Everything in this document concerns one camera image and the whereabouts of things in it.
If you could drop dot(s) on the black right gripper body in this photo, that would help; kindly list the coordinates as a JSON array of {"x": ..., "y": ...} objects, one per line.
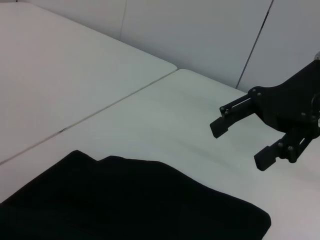
[{"x": 287, "y": 105}]

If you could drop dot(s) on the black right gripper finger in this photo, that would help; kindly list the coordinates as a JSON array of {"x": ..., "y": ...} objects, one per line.
[
  {"x": 270, "y": 155},
  {"x": 225, "y": 122}
]

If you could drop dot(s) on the black t-shirt with white print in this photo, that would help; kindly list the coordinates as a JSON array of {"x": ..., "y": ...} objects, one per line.
[{"x": 112, "y": 200}]

